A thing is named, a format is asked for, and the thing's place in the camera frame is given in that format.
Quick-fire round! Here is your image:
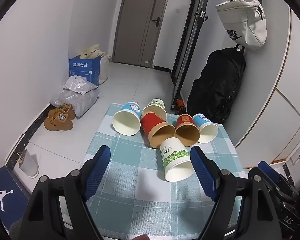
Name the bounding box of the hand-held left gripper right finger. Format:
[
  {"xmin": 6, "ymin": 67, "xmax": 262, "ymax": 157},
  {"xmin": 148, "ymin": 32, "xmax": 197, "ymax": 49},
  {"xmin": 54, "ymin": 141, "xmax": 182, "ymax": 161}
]
[{"xmin": 190, "ymin": 145, "xmax": 284, "ymax": 240}]

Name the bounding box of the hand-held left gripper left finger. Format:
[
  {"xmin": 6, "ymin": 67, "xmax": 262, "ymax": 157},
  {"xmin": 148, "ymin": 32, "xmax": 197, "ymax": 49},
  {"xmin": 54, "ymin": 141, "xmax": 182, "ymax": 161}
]
[{"xmin": 21, "ymin": 145, "xmax": 112, "ymax": 240}]

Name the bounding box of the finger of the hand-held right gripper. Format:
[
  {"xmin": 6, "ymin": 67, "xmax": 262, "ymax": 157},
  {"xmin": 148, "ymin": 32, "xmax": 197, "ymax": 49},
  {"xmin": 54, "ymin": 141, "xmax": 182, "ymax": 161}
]
[{"xmin": 258, "ymin": 161, "xmax": 299, "ymax": 200}]

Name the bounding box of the white cup with green leaves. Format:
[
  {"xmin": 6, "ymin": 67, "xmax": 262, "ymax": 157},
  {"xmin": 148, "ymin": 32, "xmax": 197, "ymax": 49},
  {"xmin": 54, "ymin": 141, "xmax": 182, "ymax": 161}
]
[{"xmin": 160, "ymin": 137, "xmax": 196, "ymax": 182}]

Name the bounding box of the white shoulder bag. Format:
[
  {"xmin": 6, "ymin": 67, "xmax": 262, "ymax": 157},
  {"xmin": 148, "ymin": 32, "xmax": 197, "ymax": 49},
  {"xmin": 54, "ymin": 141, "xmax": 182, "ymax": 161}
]
[{"xmin": 215, "ymin": 0, "xmax": 268, "ymax": 50}]

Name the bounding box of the small blue paper cup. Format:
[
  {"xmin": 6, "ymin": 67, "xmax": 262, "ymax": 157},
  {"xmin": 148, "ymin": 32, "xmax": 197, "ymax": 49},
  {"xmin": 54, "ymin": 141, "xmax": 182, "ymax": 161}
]
[{"xmin": 192, "ymin": 113, "xmax": 219, "ymax": 143}]

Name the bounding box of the large blue paper cup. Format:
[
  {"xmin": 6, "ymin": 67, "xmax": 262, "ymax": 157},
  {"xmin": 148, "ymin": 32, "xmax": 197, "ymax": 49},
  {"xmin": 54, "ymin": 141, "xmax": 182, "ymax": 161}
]
[{"xmin": 112, "ymin": 102, "xmax": 142, "ymax": 136}]

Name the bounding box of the small red paper cup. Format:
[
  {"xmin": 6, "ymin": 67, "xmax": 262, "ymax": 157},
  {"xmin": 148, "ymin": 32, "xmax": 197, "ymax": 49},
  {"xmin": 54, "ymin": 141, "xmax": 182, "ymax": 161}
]
[{"xmin": 174, "ymin": 114, "xmax": 200, "ymax": 147}]

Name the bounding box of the clear plastic cup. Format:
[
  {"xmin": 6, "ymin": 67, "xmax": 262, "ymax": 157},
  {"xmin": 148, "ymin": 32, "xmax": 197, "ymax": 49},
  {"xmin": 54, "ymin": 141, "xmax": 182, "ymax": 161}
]
[{"xmin": 18, "ymin": 151, "xmax": 39, "ymax": 178}]

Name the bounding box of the large red paper cup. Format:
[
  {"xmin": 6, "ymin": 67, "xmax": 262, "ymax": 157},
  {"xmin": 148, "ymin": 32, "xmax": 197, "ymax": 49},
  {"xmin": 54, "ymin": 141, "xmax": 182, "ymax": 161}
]
[{"xmin": 140, "ymin": 112, "xmax": 176, "ymax": 148}]

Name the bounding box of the white cup with green band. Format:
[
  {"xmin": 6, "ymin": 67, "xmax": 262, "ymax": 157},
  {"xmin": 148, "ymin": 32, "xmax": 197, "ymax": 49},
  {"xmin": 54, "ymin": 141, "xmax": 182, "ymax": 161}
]
[{"xmin": 142, "ymin": 99, "xmax": 167, "ymax": 122}]

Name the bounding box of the person's left hand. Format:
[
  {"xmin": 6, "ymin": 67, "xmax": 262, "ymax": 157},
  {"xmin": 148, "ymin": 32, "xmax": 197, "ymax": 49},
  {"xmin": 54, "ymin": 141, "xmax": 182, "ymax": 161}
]
[{"xmin": 126, "ymin": 234, "xmax": 150, "ymax": 240}]

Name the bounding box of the teal checked tablecloth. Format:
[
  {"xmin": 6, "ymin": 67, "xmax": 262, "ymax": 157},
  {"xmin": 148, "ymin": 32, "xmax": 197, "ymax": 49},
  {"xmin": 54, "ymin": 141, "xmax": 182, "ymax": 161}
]
[{"xmin": 59, "ymin": 102, "xmax": 245, "ymax": 240}]

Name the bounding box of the brown suede shoe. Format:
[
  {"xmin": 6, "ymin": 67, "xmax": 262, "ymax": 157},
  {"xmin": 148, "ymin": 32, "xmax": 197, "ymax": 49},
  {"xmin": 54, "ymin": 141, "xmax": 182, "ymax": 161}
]
[
  {"xmin": 48, "ymin": 103, "xmax": 77, "ymax": 120},
  {"xmin": 44, "ymin": 116, "xmax": 74, "ymax": 131}
]

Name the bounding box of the large grey parcel bag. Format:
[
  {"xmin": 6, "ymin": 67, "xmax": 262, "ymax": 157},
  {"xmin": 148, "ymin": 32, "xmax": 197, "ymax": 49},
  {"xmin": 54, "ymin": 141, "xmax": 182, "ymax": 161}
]
[{"xmin": 49, "ymin": 90, "xmax": 100, "ymax": 119}]

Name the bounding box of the orange toy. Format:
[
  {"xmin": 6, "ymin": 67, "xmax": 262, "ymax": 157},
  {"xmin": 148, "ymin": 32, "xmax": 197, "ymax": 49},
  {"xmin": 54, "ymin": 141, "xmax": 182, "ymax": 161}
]
[{"xmin": 174, "ymin": 99, "xmax": 188, "ymax": 113}]

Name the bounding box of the white wardrobe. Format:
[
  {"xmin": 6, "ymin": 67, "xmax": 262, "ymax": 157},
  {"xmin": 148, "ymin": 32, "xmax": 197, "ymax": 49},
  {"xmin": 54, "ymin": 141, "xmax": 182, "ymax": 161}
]
[{"xmin": 234, "ymin": 5, "xmax": 300, "ymax": 188}]

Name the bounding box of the black backpack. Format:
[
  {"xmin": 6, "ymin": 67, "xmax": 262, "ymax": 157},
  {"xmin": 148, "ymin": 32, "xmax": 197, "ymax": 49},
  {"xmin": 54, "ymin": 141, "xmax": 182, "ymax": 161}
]
[{"xmin": 186, "ymin": 44, "xmax": 247, "ymax": 124}]

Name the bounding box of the small grey parcel bag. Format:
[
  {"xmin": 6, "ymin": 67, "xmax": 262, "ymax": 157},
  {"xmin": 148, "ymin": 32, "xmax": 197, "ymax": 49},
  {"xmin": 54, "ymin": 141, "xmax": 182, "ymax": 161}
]
[{"xmin": 62, "ymin": 76, "xmax": 99, "ymax": 95}]

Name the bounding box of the blue shoe box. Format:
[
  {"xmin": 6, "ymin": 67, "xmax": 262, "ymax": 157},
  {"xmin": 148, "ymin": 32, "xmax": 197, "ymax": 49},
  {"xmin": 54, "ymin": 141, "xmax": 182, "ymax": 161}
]
[{"xmin": 0, "ymin": 165, "xmax": 32, "ymax": 233}]

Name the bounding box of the white sack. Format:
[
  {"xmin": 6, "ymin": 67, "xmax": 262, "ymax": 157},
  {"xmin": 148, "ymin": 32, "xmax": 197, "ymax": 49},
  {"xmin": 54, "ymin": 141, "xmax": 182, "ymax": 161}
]
[{"xmin": 99, "ymin": 54, "xmax": 110, "ymax": 84}]

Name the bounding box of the blue cardboard box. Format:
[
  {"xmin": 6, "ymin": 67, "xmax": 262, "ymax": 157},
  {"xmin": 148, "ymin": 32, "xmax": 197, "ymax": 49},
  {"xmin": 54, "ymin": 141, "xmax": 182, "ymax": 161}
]
[{"xmin": 69, "ymin": 55, "xmax": 102, "ymax": 87}]

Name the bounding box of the beige tote bag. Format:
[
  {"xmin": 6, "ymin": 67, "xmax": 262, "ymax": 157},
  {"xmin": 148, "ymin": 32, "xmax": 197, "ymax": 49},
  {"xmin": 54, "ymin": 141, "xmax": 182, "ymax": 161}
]
[{"xmin": 80, "ymin": 44, "xmax": 105, "ymax": 59}]

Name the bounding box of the black framed sliding door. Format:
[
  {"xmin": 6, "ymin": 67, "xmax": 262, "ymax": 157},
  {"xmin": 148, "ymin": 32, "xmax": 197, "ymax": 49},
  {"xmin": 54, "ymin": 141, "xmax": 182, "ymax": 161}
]
[{"xmin": 170, "ymin": 0, "xmax": 213, "ymax": 98}]

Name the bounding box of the grey entrance door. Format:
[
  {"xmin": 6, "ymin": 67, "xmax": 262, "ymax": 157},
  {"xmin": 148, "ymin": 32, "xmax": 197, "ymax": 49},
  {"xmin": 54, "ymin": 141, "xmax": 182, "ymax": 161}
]
[{"xmin": 112, "ymin": 0, "xmax": 178, "ymax": 68}]

